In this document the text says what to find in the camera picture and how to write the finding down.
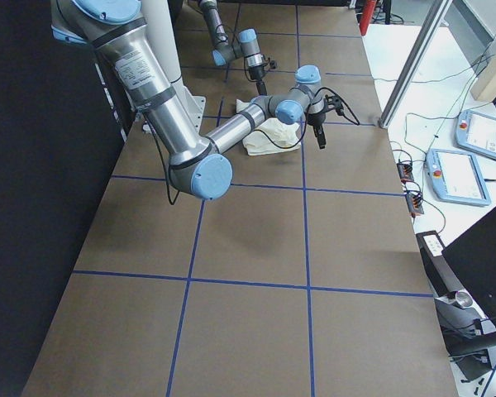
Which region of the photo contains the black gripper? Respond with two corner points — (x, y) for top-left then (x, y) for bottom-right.
(307, 112), (326, 150)
(248, 64), (268, 96)

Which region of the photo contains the white long-sleeve printed shirt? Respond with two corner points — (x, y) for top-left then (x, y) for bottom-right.
(242, 117), (301, 156)

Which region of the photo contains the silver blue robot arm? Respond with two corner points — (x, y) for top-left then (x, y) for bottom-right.
(197, 0), (269, 95)
(50, 1), (327, 199)

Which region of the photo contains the far orange connector block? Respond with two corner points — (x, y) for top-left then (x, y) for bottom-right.
(396, 161), (415, 184)

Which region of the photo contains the orange connector block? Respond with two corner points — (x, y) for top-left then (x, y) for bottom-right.
(396, 161), (415, 184)
(405, 191), (424, 218)

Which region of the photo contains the near orange connector block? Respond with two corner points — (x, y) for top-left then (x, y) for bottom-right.
(405, 191), (424, 218)

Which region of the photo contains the red fire extinguisher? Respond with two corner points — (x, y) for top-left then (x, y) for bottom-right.
(359, 0), (377, 36)

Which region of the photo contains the near teach pendant tablet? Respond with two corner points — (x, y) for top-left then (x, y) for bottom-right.
(426, 149), (491, 207)

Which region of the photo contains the teach pendant tablet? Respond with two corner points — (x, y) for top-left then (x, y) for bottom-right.
(455, 110), (496, 160)
(426, 149), (491, 207)

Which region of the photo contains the far teach pendant tablet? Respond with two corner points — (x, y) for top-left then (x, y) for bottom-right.
(455, 110), (496, 160)

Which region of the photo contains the wooden beam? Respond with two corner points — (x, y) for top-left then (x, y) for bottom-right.
(470, 51), (496, 103)

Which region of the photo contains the black monitor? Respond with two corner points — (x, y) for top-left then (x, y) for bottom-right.
(442, 207), (496, 327)

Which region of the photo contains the silver round knob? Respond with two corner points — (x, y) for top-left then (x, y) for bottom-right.
(453, 290), (474, 309)

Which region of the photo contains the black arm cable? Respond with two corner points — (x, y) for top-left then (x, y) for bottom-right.
(148, 86), (361, 205)

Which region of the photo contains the aluminium frame post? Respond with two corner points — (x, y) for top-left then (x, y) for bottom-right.
(379, 0), (453, 129)

